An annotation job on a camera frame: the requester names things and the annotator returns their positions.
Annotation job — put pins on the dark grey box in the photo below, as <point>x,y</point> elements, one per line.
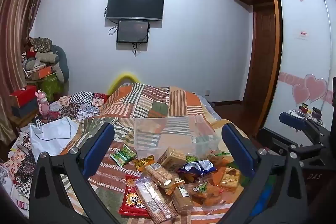
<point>25,109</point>

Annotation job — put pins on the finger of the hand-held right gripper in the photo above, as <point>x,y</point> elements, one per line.
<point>291,120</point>
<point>278,141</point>

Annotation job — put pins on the red white door sticker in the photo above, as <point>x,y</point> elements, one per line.
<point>304,34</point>

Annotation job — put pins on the pink rabbit toy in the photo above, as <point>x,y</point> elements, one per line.
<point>43,106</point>

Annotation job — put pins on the yellow hoop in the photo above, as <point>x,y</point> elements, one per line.
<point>123,78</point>

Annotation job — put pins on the pile of pillows and clothes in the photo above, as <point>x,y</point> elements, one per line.
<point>44,53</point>

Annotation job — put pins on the red snack packet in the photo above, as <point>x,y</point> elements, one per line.
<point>131,200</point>

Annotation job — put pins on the checkered floral quilt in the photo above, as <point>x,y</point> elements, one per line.
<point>76,106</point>

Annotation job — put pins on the striped curtain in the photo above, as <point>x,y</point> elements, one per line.
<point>18,16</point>

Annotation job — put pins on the wall socket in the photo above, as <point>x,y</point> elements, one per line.
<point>207,92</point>

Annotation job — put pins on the clear plastic container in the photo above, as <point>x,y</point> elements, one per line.
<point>168,137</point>

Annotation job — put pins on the white sliding door pink hearts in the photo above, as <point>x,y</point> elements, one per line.
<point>302,61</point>

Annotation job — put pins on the clear bag green label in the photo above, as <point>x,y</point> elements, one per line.
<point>207,192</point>

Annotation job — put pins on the white plastic bag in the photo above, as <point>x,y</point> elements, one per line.
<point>52,134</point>

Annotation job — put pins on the green snack packet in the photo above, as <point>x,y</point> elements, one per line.
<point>122,156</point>

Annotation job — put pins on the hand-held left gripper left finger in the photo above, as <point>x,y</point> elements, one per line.
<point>98,150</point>

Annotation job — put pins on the square cracker pack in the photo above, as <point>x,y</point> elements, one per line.
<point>172,158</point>

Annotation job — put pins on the orange bread packet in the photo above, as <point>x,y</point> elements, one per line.
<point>229,178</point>

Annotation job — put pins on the wall television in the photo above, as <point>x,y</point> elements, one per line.
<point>135,3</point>

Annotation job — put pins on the small red yellow box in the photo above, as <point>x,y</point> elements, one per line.
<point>304,108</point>

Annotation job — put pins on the small green topped packet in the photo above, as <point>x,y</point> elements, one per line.
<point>216,155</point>

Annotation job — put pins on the green patterned box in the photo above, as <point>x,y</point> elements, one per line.
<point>51,86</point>

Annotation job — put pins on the wooden door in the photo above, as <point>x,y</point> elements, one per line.
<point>261,56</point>

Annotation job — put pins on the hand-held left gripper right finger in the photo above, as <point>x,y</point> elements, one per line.
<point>237,150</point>

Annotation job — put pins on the yellow snack packet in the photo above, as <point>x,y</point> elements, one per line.
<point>144,163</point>

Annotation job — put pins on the blue snack bag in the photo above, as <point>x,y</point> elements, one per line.
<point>197,167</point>

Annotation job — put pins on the orange box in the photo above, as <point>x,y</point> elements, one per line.
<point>43,73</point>

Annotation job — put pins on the small wall monitor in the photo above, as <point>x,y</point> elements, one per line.
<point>132,31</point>

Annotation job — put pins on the dark jar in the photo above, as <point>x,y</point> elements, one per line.
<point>317,113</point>

